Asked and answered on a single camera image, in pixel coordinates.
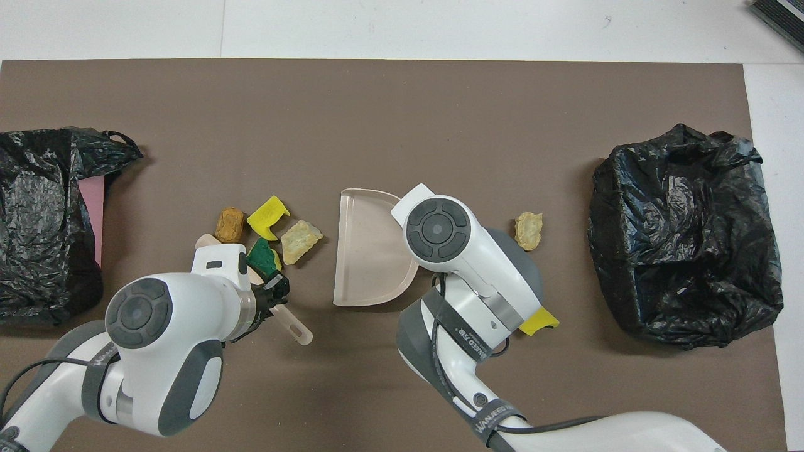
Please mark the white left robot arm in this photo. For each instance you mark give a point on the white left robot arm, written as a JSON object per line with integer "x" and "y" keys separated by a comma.
{"x": 163, "y": 351}

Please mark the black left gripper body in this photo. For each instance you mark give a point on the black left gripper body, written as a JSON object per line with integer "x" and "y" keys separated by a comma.
{"x": 262, "y": 304}

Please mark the dark ribbed box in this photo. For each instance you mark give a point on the dark ribbed box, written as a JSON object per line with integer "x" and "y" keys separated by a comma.
{"x": 785, "y": 16}

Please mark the pink bin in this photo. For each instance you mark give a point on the pink bin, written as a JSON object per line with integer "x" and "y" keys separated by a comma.
{"x": 94, "y": 213}

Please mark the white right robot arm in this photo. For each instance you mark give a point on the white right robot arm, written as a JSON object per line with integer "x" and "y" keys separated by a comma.
{"x": 465, "y": 251}

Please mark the crumpled black trash bag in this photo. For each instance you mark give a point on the crumpled black trash bag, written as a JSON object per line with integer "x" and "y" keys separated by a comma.
{"x": 38, "y": 220}

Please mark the large yellow sponge piece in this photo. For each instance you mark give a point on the large yellow sponge piece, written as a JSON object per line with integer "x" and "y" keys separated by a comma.
{"x": 267, "y": 216}

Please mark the brown bread roll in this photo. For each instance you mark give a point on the brown bread roll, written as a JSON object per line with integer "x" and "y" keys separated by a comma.
{"x": 230, "y": 225}

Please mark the small yellow sponge piece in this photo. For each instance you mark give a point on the small yellow sponge piece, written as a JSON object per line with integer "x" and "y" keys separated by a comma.
{"x": 540, "y": 322}

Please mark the open bin with black bag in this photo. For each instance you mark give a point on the open bin with black bag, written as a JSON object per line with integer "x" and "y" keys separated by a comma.
{"x": 684, "y": 238}

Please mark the beige plastic dustpan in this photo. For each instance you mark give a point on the beige plastic dustpan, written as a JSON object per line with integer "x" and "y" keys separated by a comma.
{"x": 370, "y": 251}

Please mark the green and yellow sponge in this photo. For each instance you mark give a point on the green and yellow sponge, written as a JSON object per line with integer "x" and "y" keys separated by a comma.
{"x": 262, "y": 256}

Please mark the brown table mat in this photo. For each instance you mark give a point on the brown table mat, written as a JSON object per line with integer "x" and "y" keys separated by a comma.
{"x": 402, "y": 125}

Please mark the pale crusty bread piece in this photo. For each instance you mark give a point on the pale crusty bread piece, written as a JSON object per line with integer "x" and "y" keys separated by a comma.
{"x": 300, "y": 242}

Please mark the small pale bread chunk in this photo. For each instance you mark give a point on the small pale bread chunk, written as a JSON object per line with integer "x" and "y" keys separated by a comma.
{"x": 529, "y": 231}

